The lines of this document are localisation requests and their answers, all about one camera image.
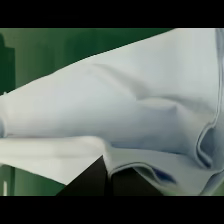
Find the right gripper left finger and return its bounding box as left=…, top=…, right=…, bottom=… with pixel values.
left=55, top=155, right=108, bottom=197

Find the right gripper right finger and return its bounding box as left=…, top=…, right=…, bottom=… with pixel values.
left=107, top=167, right=165, bottom=197

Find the white T-shirt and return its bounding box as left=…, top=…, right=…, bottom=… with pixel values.
left=0, top=27, right=224, bottom=197

